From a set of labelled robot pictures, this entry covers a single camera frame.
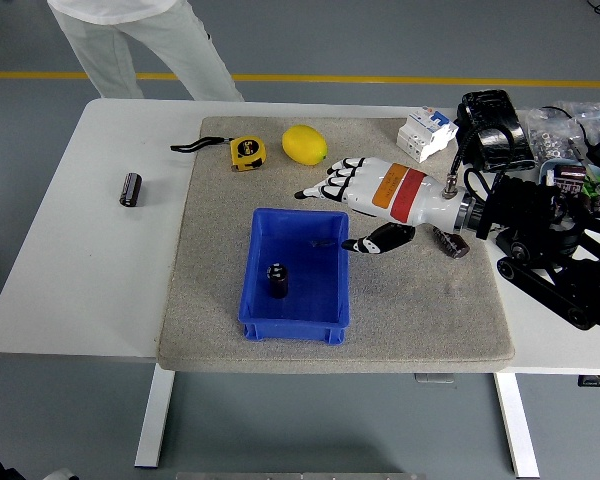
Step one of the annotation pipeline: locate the yellow lemon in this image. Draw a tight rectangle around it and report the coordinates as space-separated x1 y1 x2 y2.
281 124 329 166

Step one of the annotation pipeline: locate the blue plastic box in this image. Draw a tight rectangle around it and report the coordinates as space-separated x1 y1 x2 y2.
237 207 352 345

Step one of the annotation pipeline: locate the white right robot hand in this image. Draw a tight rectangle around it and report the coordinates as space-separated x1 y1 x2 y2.
293 157 465 255

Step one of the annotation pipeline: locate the black cylindrical battery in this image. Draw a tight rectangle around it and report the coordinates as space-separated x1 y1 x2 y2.
432 225 470 260
266 262 290 300
119 172 145 207

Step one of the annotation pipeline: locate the person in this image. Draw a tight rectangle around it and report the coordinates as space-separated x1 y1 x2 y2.
47 0 246 103

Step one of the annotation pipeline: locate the grey-brown felt mat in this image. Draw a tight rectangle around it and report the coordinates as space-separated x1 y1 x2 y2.
157 116 515 375

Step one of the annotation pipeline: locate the white circuit breaker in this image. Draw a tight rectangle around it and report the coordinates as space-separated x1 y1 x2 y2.
397 106 460 164

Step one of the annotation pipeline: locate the yellow tape measure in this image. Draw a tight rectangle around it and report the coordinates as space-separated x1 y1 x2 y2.
170 134 270 173

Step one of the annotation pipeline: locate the black wrapped pack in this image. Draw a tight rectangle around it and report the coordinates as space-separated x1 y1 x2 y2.
454 89 539 174

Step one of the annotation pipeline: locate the clear plastic parts bag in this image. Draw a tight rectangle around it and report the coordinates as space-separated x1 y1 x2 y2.
554 101 600 146

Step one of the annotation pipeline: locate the white table leg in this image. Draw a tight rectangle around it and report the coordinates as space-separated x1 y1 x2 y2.
494 372 541 479
133 357 176 470

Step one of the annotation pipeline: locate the light blue bowl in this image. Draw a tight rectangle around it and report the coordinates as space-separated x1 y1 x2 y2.
538 158 600 219

